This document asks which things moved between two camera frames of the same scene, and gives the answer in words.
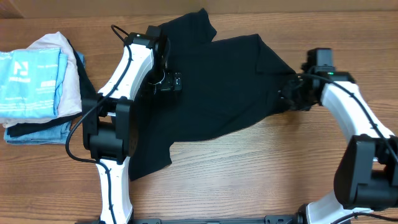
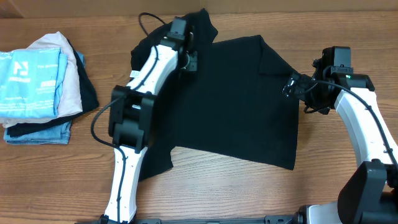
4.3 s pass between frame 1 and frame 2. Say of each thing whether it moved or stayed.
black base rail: stayed
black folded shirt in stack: stayed
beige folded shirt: stayed
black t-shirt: moved
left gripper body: moved
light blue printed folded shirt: stayed
